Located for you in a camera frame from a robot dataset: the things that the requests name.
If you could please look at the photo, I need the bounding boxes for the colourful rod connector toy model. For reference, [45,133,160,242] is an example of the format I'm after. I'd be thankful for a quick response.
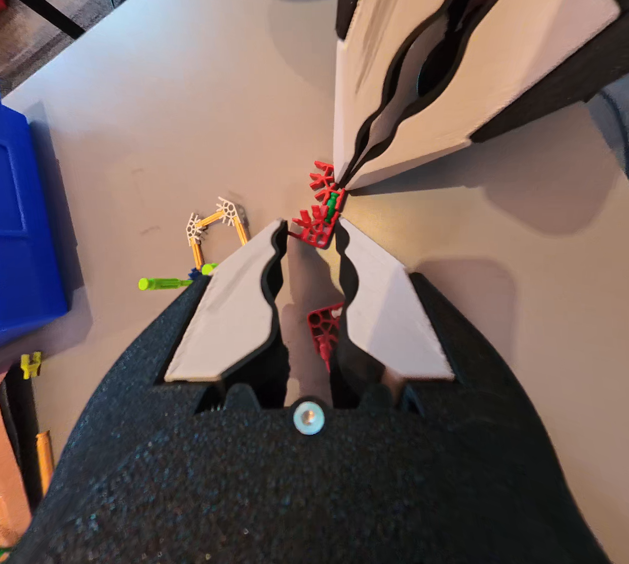
[139,197,250,292]

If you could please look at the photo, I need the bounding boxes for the person's leg in jeans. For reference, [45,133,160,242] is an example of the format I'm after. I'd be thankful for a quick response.
[587,78,629,181]

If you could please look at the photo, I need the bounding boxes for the red connectors with green clip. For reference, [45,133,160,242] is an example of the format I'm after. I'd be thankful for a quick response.
[287,160,347,249]

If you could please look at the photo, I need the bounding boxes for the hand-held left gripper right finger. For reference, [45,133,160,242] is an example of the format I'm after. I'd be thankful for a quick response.
[330,218,455,409]

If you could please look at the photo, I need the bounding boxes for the orange toy rod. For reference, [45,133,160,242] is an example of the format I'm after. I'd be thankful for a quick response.
[35,430,56,496]

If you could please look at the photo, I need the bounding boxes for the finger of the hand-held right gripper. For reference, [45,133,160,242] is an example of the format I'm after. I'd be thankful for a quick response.
[333,0,480,184]
[345,0,622,190]

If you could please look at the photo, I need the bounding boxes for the black stand pole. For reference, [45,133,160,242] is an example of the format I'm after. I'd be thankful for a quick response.
[0,0,86,40]

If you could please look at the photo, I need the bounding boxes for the blue plastic bin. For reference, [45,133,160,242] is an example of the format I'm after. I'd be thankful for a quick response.
[0,104,69,346]

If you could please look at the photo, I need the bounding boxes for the red connector with white rod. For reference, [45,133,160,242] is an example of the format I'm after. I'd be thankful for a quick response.
[307,303,345,373]

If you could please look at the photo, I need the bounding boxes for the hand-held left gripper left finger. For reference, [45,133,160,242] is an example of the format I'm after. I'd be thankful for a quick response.
[163,218,291,409]

